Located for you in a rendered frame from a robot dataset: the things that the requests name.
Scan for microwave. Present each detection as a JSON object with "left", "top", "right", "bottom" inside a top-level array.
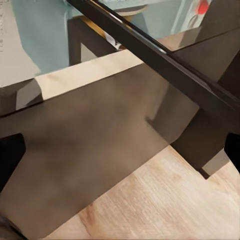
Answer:
[{"left": 61, "top": 0, "right": 240, "bottom": 135}]

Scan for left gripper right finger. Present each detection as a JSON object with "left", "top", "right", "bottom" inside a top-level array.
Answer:
[{"left": 224, "top": 133, "right": 240, "bottom": 173}]

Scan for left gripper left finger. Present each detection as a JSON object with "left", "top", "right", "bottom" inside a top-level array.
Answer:
[{"left": 0, "top": 133, "right": 26, "bottom": 193}]

